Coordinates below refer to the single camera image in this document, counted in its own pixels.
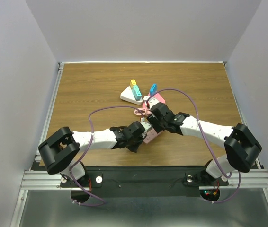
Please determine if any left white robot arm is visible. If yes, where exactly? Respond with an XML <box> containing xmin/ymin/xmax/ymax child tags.
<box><xmin>38</xmin><ymin>121</ymin><xmax>151</xmax><ymax>186</ymax></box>

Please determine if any teal usb charger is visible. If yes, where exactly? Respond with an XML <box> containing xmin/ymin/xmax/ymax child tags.
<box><xmin>132</xmin><ymin>85</ymin><xmax>142</xmax><ymax>100</ymax></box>

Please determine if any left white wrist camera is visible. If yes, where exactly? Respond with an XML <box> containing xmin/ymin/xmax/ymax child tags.
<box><xmin>140</xmin><ymin>122</ymin><xmax>152</xmax><ymax>133</ymax></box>

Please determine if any white triangular power strip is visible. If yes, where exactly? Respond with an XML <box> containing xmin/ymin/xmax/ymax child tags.
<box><xmin>120</xmin><ymin>86</ymin><xmax>143</xmax><ymax>105</ymax></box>

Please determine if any pink long power strip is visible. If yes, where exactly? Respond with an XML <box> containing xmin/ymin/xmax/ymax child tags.
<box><xmin>143</xmin><ymin>130</ymin><xmax>162</xmax><ymax>144</ymax></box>

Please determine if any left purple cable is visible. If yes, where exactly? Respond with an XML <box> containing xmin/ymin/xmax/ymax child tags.
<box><xmin>65</xmin><ymin>105</ymin><xmax>146</xmax><ymax>208</ymax></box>

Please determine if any pink triangular power strip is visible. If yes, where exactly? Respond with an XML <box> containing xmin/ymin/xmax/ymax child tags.
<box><xmin>142</xmin><ymin>93</ymin><xmax>166</xmax><ymax>108</ymax></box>

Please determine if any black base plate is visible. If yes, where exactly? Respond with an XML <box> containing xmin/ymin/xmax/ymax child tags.
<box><xmin>61</xmin><ymin>166</ymin><xmax>228</xmax><ymax>198</ymax></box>

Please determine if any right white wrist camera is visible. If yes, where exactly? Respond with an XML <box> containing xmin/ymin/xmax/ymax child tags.
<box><xmin>145</xmin><ymin>97</ymin><xmax>159</xmax><ymax>109</ymax></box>

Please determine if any yellow usb charger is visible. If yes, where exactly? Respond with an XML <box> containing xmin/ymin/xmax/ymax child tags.
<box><xmin>130</xmin><ymin>79</ymin><xmax>137</xmax><ymax>88</ymax></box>

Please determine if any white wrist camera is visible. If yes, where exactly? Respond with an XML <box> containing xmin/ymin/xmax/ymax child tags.
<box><xmin>140</xmin><ymin>122</ymin><xmax>152</xmax><ymax>133</ymax></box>
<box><xmin>145</xmin><ymin>97</ymin><xmax>159</xmax><ymax>109</ymax></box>

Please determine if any blue plug adapter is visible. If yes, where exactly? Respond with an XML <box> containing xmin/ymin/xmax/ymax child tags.
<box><xmin>150</xmin><ymin>84</ymin><xmax>157</xmax><ymax>96</ymax></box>

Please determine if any pink coiled power cord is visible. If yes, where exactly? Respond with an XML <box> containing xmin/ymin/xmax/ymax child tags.
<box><xmin>134</xmin><ymin>106</ymin><xmax>153</xmax><ymax>119</ymax></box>

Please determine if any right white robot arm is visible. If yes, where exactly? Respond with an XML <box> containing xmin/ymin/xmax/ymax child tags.
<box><xmin>147</xmin><ymin>102</ymin><xmax>262</xmax><ymax>184</ymax></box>

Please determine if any aluminium frame rail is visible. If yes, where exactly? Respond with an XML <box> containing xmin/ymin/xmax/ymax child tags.
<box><xmin>20</xmin><ymin>62</ymin><xmax>65</xmax><ymax>190</ymax></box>

